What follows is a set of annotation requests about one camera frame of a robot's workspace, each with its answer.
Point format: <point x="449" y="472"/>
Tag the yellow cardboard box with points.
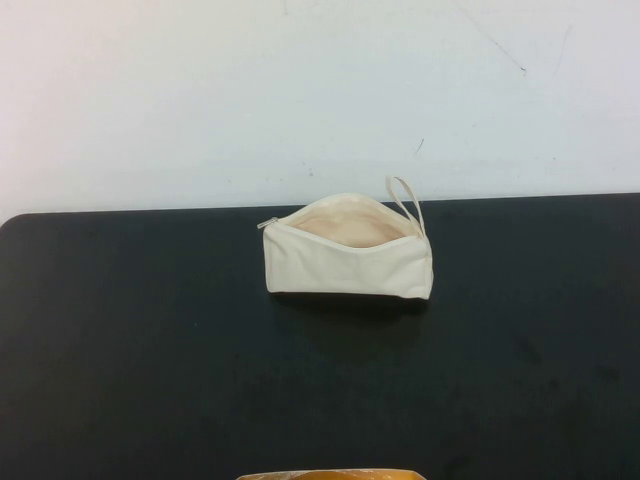
<point x="325" y="475"/>

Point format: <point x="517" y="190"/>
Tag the cream canvas pencil case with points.
<point x="330" y="270"/>

